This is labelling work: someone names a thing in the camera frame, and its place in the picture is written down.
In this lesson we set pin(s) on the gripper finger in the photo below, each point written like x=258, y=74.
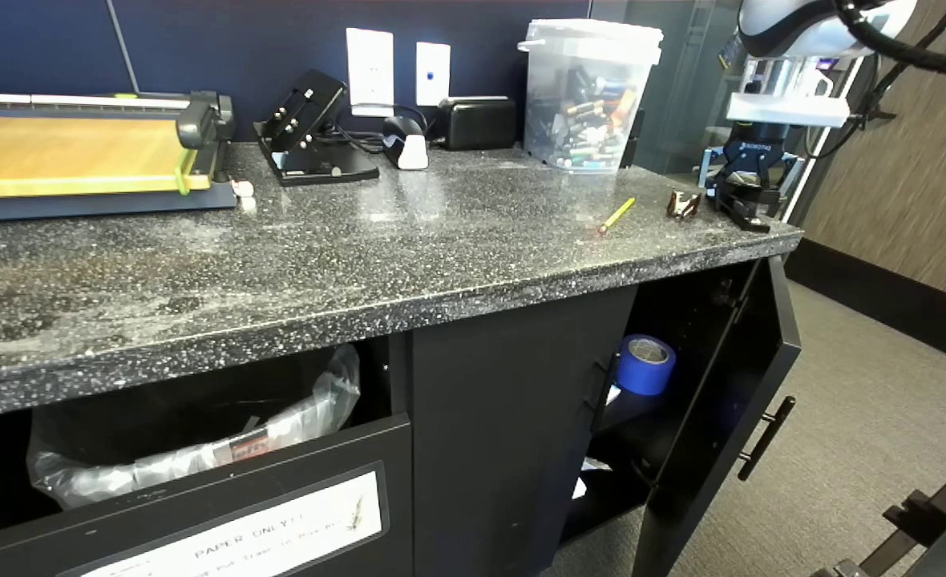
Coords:
x=770, y=186
x=725, y=183

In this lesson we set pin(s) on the black bin drawer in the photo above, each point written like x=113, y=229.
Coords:
x=200, y=513

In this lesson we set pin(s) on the tall white wall plate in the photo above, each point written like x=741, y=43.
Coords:
x=369, y=70

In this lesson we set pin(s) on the black stapler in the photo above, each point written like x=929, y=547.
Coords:
x=749, y=216

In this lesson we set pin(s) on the yellow pencil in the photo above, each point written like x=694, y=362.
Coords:
x=617, y=215

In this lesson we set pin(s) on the clear plastic tub of batteries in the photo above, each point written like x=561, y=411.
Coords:
x=585, y=112

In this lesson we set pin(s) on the blue tape roll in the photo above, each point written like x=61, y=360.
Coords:
x=645, y=365

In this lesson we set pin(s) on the black hole punch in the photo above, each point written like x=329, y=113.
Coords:
x=305, y=128

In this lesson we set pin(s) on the white paper label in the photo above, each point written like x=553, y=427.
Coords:
x=256, y=533

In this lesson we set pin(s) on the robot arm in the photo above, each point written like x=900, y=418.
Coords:
x=794, y=28

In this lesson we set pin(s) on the clear plastic bin liner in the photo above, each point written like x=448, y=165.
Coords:
x=313, y=409

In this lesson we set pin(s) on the small white wall plate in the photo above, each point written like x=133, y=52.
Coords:
x=433, y=74

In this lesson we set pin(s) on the black box device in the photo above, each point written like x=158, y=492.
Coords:
x=477, y=123

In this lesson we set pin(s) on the closed black cabinet door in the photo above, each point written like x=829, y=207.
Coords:
x=505, y=433

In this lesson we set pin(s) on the wooden paper trimmer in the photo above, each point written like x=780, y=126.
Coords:
x=80, y=152

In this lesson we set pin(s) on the black stand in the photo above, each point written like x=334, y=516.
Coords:
x=922, y=513

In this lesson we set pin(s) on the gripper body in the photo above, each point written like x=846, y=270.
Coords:
x=753, y=144

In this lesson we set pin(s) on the clear tub lid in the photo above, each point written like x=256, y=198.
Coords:
x=592, y=40

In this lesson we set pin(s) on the open black cabinet door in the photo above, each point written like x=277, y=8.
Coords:
x=721, y=433

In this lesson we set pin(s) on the staple remover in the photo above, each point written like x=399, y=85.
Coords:
x=683, y=205

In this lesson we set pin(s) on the black and white tape dispenser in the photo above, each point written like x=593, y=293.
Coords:
x=409, y=144

